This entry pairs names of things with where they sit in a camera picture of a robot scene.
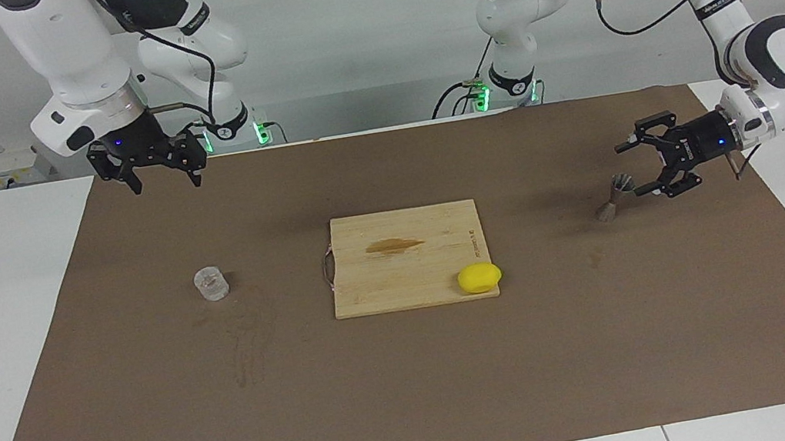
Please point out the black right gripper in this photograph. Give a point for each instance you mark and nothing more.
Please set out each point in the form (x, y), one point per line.
(143, 141)

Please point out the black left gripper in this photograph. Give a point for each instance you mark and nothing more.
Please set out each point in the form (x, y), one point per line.
(709, 138)

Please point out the metal jigger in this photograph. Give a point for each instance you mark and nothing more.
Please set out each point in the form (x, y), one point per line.
(622, 184)

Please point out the clear glass cup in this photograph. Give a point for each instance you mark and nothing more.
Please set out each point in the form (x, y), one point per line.
(211, 284)

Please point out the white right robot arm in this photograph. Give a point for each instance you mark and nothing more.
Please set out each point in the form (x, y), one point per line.
(71, 50)

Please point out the yellow lemon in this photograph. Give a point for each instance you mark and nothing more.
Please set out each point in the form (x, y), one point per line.
(479, 277)

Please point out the wooden cutting board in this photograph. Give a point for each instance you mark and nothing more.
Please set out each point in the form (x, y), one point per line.
(400, 274)

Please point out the brown table mat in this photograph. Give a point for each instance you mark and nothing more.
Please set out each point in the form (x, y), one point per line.
(417, 388)

